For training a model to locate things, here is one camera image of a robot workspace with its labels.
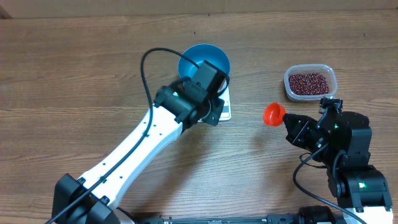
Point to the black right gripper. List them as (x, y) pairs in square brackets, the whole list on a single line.
[(296, 137)]

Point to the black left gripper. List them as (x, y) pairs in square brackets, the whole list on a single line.
[(213, 117)]

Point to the orange scoop with blue handle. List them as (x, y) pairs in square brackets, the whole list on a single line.
[(273, 114)]

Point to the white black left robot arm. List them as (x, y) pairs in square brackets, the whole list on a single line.
[(95, 196)]

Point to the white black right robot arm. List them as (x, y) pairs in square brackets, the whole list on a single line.
[(341, 141)]

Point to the white kitchen scale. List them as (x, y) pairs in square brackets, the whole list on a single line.
[(226, 112)]

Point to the teal bowl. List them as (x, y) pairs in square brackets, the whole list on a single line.
[(198, 54)]

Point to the red beans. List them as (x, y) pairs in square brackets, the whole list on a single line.
[(308, 84)]

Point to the clear plastic container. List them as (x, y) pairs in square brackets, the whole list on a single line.
[(323, 69)]

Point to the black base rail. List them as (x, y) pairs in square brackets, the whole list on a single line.
[(305, 215)]

